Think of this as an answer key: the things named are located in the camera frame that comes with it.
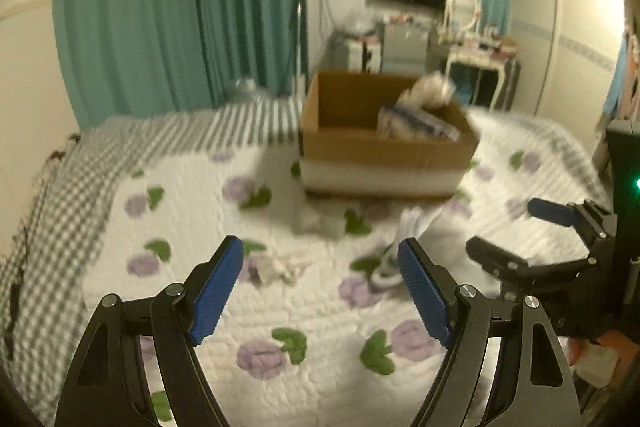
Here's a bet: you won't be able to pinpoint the striped folded cloth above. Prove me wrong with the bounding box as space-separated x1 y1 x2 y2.
377 104 461 142

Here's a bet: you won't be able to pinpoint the grey small fridge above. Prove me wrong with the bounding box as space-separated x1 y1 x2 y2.
382 22 429 75

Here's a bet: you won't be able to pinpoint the grey and white sock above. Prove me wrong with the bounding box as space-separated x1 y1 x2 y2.
369 244 407 291

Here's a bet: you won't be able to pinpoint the white cloth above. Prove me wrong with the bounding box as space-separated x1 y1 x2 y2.
249 254 312 286

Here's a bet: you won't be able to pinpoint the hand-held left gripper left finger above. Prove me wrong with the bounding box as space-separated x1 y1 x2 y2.
54 235 245 427

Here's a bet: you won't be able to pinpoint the grey checked bedsheet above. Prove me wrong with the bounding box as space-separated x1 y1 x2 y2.
0 98 313 424

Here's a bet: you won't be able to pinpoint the hanging clothes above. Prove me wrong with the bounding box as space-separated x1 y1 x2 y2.
602 26 640 118

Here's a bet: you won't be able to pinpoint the white low cabinet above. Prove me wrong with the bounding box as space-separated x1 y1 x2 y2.
324 34 384 74

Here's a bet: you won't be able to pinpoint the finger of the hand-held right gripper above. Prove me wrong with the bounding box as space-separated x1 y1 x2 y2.
465 235 597 304
527 198 619 241

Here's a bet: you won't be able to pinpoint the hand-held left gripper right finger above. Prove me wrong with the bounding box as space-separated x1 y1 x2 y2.
397 237 584 427

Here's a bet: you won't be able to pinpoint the white oval mirror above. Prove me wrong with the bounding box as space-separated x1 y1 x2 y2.
444 0 482 33

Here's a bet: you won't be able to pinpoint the white floral quilt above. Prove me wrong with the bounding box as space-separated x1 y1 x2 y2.
80 104 617 427

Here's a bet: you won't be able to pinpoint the white plush toy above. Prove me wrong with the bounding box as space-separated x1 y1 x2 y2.
400 74 457 110

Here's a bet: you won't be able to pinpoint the white wardrobe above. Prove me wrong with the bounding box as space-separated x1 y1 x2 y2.
510 0 627 144

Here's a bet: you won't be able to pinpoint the white vanity table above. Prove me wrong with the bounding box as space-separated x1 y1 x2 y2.
439 31 519 110

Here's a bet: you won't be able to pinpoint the cardboard box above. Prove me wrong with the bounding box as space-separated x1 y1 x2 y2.
298 72 482 200

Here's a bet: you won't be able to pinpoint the wide teal curtain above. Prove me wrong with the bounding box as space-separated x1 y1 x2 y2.
50 0 307 130

